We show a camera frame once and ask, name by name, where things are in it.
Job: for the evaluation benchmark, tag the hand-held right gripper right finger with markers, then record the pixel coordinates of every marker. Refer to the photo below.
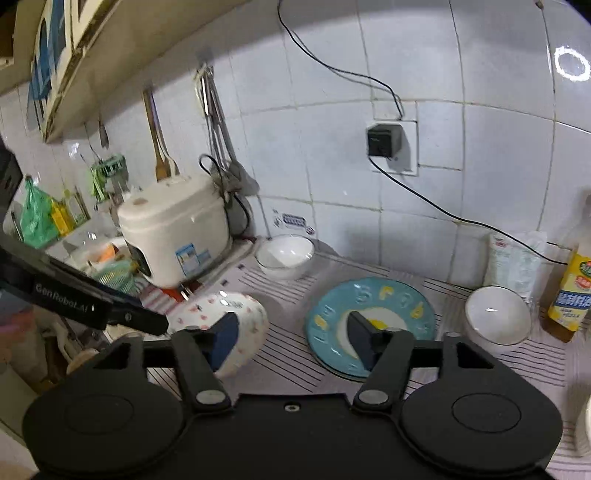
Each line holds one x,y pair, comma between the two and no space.
359,344

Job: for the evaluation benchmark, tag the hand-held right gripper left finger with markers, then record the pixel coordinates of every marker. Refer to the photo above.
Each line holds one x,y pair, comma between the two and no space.
225,344

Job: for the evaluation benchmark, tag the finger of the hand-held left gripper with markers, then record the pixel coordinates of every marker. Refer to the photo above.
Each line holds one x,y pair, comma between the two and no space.
138,318

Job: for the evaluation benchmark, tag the carrot print bowl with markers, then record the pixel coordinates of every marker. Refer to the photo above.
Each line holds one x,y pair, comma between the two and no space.
249,323

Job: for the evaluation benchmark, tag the white bowl with black rim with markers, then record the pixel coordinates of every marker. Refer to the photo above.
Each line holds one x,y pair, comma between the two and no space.
496,314
282,254

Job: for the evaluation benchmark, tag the green plastic basket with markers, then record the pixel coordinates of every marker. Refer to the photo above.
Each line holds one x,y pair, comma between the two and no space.
115,277

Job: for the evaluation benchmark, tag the small yellow bottle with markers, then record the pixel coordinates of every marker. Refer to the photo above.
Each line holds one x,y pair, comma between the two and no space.
57,218

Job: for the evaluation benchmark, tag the green plastic bag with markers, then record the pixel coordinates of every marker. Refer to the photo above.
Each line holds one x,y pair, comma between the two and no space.
34,214

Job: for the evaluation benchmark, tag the striped counter mat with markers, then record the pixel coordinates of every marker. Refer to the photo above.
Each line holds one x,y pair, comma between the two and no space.
295,300

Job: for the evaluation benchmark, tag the white rice cooker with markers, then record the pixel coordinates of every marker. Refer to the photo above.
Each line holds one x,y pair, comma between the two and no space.
175,230

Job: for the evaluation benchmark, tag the green hanging rack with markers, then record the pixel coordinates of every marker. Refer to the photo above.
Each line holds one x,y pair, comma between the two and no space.
110,167

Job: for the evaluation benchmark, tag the white salt bag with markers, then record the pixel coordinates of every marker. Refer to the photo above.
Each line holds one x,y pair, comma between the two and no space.
512,265

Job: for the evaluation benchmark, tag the wooden spatula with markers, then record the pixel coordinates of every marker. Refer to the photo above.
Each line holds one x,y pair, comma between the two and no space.
158,138

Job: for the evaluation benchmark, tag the hanging metal ladles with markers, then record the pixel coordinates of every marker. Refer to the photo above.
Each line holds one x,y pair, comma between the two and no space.
219,134

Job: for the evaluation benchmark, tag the black power adapter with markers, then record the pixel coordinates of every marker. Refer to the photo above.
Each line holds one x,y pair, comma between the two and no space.
383,141

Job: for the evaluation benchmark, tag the yellow label oil bottle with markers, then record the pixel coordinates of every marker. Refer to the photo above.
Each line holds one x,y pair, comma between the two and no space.
570,290

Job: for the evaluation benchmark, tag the blue wall sticker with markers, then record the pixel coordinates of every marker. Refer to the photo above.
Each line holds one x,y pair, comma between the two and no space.
292,220

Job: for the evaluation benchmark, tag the white wall socket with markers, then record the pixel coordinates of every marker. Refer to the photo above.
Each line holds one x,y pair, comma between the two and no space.
408,147

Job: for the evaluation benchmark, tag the wall cabinet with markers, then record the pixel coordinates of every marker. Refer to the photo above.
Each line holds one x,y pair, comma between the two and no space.
69,50

